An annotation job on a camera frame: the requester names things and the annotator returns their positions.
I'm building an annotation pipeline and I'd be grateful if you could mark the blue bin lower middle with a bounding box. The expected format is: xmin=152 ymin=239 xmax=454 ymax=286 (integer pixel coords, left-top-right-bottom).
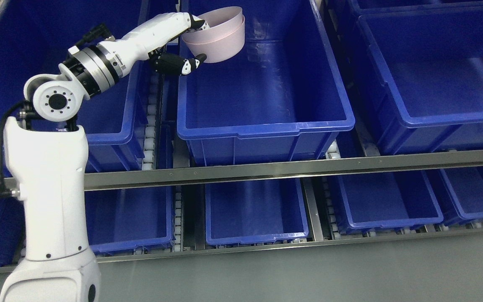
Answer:
xmin=205 ymin=178 xmax=310 ymax=246

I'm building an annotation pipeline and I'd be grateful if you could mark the pink bowl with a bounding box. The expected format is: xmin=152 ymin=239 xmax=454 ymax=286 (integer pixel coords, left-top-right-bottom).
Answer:
xmin=182 ymin=6 xmax=243 ymax=44
xmin=183 ymin=16 xmax=245 ymax=63

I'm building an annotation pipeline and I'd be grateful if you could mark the blue bin back right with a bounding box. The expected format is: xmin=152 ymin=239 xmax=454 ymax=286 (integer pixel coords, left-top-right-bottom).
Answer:
xmin=327 ymin=0 xmax=483 ymax=23

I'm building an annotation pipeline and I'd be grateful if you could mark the steel shelf front rail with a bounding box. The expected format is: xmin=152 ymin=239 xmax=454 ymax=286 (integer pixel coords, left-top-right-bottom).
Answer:
xmin=84 ymin=150 xmax=483 ymax=191

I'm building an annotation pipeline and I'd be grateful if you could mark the blue bin upper middle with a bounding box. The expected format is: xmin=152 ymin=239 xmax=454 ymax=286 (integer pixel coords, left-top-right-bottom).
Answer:
xmin=177 ymin=0 xmax=356 ymax=167

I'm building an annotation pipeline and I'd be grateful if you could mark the blue bin upper right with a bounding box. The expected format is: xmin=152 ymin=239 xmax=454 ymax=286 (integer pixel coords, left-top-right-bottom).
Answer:
xmin=348 ymin=6 xmax=483 ymax=155

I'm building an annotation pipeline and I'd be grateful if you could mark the blue bin lower far right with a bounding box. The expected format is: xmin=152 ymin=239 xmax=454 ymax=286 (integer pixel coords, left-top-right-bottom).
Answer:
xmin=426 ymin=166 xmax=483 ymax=227

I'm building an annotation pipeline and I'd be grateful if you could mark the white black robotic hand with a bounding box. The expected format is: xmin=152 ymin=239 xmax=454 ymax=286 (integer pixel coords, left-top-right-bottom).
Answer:
xmin=96 ymin=12 xmax=210 ymax=77

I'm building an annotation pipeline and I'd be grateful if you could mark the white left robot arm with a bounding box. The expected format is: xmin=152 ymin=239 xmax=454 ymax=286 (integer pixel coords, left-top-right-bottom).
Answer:
xmin=0 ymin=41 xmax=140 ymax=302

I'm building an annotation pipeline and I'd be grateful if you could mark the blue bin upper left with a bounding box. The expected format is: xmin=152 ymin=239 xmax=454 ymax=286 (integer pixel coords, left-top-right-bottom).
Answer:
xmin=0 ymin=0 xmax=154 ymax=172

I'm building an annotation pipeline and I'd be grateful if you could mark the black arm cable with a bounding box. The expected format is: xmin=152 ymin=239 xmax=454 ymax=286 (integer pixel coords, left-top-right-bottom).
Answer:
xmin=0 ymin=24 xmax=112 ymax=198

